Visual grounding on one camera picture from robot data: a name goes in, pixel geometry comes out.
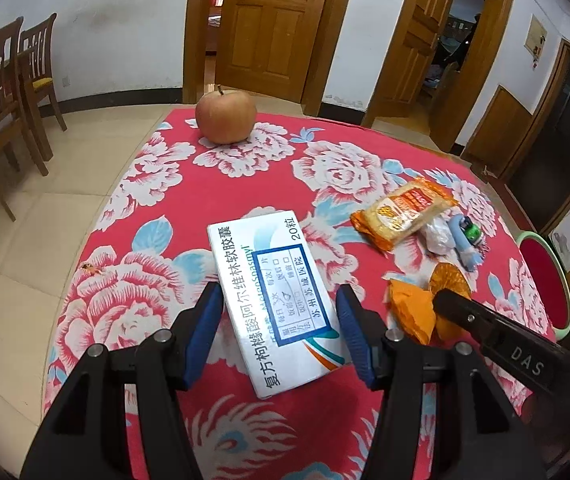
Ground white blue medicine box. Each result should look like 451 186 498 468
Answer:
207 211 350 399

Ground orange peel pieces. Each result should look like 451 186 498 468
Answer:
388 262 471 346

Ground red floral tablecloth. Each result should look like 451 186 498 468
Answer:
43 110 554 479

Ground red bin green rim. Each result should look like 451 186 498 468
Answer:
516 231 570 341

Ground orange snack packet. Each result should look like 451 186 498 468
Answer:
350 177 457 252

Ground white crumpled plastic wrapper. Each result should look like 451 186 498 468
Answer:
419 216 455 256

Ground brownish apple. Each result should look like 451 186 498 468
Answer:
195 86 257 145

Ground low wooden cabinet panel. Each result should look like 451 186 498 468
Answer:
462 86 533 177

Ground left wooden door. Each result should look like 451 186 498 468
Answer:
215 0 325 103

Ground wooden door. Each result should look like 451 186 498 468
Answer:
215 0 325 103
367 0 453 118

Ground far wooden chair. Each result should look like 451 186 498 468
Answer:
18 13 67 162

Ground middle wooden door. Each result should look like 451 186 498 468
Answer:
367 0 453 118

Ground green white keychain toy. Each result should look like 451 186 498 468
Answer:
460 217 486 252

